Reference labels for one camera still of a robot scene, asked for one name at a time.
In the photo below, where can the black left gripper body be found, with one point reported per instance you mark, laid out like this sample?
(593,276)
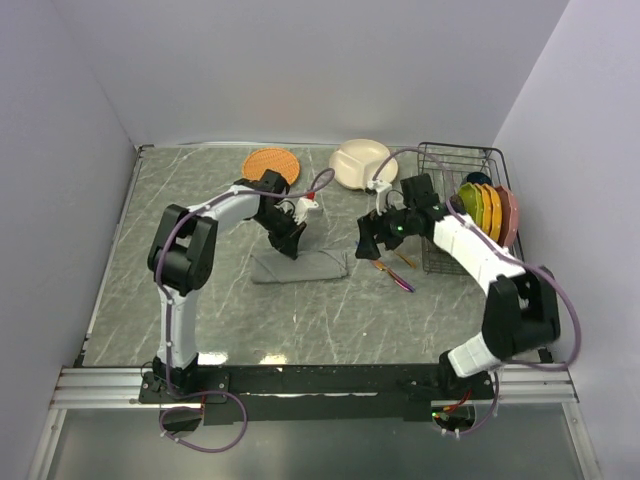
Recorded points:
(281,227)

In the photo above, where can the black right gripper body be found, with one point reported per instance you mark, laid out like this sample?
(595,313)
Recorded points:
(396,226)

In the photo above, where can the grey cloth napkin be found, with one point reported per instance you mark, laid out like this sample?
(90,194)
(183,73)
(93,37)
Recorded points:
(314,265)

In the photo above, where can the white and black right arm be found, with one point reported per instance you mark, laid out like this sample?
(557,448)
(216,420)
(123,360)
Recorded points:
(521,306)

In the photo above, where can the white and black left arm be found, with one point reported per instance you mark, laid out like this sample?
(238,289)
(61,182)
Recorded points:
(182,253)

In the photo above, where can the green scalloped plate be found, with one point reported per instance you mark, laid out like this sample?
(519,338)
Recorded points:
(471,196)

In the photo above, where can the gold spoon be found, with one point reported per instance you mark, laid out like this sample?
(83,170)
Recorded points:
(405,259)

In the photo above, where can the dark blue bowl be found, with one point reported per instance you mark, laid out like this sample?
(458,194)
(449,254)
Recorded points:
(479,178)

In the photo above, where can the iridescent purple knife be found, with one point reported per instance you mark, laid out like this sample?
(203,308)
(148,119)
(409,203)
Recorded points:
(397,279)

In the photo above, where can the cream divided plate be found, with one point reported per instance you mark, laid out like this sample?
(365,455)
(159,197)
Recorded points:
(356,161)

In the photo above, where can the yellow scalloped plate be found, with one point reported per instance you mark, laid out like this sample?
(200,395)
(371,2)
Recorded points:
(487,218)

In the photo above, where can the orange woven round coaster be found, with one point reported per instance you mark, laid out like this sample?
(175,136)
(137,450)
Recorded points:
(276,159)

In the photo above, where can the orange scalloped plate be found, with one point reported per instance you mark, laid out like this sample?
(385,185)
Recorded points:
(496,214)

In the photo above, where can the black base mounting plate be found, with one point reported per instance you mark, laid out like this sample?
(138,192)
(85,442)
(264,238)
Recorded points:
(229,394)

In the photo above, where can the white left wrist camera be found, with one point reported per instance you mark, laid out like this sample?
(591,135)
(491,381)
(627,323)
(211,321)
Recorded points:
(304,206)

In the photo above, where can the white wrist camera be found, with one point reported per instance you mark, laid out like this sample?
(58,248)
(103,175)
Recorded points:
(304,206)
(381,188)

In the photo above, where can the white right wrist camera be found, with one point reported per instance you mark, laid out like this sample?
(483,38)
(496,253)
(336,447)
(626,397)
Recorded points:
(381,188)

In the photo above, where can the black wire dish rack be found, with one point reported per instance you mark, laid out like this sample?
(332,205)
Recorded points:
(448,165)

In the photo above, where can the aluminium frame rail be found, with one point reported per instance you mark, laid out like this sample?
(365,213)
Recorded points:
(113,388)

